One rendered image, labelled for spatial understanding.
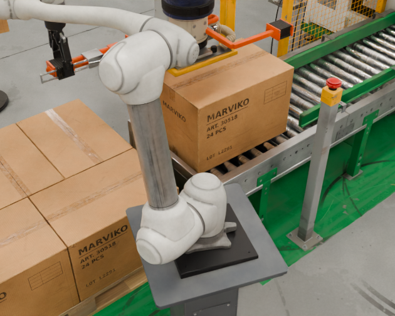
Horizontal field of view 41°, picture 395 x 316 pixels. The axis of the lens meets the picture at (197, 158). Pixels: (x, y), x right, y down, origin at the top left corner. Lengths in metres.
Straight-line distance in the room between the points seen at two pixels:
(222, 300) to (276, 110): 1.05
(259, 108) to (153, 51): 1.25
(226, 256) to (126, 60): 0.87
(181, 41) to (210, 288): 0.87
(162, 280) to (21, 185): 1.04
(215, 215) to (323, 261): 1.27
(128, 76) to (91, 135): 1.51
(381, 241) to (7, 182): 2.05
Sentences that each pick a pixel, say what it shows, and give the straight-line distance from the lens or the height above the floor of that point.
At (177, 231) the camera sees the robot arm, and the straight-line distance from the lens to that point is 1.74.
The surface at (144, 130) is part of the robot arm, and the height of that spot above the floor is 1.36.
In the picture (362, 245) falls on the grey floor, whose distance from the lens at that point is 3.18.
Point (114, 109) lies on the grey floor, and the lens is 4.10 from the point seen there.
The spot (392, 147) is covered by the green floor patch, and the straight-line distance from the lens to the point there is 3.92.
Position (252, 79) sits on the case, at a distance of 2.60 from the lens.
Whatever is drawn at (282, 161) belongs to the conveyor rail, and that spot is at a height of 0.52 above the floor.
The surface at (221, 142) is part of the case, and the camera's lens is 2.61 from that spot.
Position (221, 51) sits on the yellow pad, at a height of 1.14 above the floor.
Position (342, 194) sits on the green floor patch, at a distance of 3.45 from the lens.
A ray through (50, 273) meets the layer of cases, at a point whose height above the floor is 0.45.
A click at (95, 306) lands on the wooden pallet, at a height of 0.06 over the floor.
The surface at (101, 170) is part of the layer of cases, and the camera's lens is 2.72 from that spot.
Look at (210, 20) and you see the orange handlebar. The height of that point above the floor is 1.26.
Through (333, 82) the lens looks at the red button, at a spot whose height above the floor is 1.04.
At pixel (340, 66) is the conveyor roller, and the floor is 0.52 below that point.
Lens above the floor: 2.30
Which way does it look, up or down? 40 degrees down
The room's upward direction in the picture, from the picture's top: straight up
